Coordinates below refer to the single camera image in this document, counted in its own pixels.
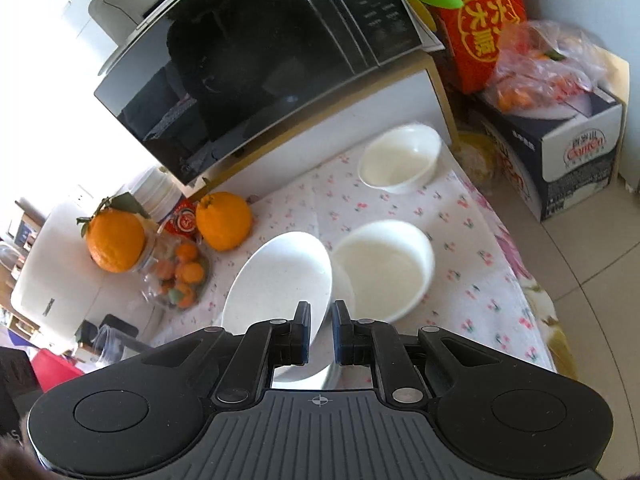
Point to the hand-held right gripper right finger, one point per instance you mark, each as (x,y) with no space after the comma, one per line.
(340,330)

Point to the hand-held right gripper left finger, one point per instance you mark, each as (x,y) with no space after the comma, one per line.
(302,330)

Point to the small white bowl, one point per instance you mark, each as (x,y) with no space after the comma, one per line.
(400,160)

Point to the red chair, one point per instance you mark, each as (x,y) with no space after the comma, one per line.
(55,367)

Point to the cream air fryer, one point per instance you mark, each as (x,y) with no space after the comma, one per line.
(65,280)

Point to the pile of small tangerines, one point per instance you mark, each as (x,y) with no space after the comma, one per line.
(190,272)

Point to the cherry print tablecloth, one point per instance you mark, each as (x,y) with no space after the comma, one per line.
(465,285)

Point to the large orange with leaves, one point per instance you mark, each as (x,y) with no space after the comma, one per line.
(115,245)

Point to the yellow plastic bag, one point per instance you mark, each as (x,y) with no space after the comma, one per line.
(477,160)

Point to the black microwave oven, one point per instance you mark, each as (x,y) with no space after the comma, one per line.
(250,60)

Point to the printed cardboard box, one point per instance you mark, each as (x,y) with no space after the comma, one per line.
(585,160)

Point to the red gift box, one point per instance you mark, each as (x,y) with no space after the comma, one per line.
(480,45)

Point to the plastic bag of oranges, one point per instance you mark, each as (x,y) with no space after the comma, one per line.
(545,75)

